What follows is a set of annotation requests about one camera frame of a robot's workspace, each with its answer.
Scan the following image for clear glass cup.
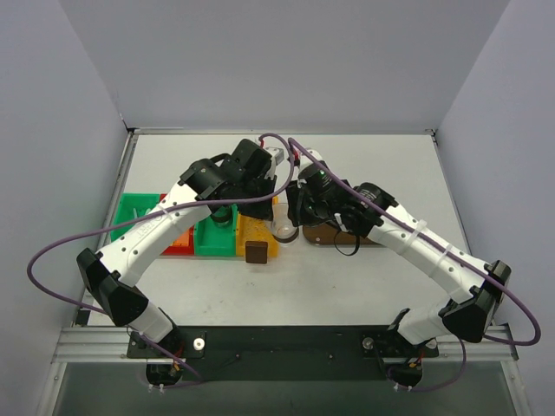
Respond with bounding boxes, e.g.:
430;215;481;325
210;205;233;227
270;203;299;244

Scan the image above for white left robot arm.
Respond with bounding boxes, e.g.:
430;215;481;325
76;139;284;357

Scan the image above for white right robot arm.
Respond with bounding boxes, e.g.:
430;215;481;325
286;150;511;346

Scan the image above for dark wooden oval tray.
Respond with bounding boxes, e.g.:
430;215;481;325
302;224;356;246

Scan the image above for white toothbrush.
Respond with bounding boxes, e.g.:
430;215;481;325
132;208;151;219

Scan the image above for yellow bin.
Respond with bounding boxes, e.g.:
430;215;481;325
235;214;279;257

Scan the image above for green bin with cups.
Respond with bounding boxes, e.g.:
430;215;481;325
194;205;238;257

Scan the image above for red bin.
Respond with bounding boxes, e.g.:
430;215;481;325
162;227;194;256

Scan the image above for green bin with toothbrushes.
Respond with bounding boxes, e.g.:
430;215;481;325
114;193;160;224

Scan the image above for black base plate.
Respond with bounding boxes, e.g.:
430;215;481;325
126;324;440;382

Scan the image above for aluminium frame rail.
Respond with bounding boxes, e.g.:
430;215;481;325
52;326;519;363

